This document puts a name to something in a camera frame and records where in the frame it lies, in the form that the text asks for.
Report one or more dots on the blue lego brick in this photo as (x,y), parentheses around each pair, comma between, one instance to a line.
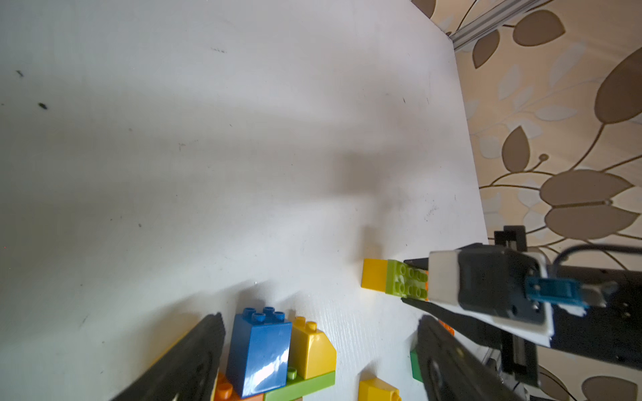
(258,360)

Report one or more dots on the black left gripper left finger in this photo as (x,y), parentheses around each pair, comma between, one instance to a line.
(188,370)

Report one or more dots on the lime green lego brick long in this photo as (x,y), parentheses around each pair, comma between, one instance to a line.
(297,387)

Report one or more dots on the orange lego brick right upper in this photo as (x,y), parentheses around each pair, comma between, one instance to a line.
(447,327)

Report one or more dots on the green lego brick square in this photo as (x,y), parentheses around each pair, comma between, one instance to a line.
(415,366)

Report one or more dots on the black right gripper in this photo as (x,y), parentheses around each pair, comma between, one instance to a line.
(595,312)

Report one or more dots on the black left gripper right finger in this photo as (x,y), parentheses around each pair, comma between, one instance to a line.
(450,372)

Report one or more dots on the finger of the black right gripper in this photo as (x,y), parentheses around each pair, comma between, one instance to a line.
(423,263)

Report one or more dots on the lime green lego brick small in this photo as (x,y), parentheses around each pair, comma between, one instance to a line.
(405,281)

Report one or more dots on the aluminium frame corner post right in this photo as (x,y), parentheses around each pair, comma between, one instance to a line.
(491,20)

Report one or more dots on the orange lego brick long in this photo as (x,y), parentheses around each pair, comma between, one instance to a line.
(224,391)

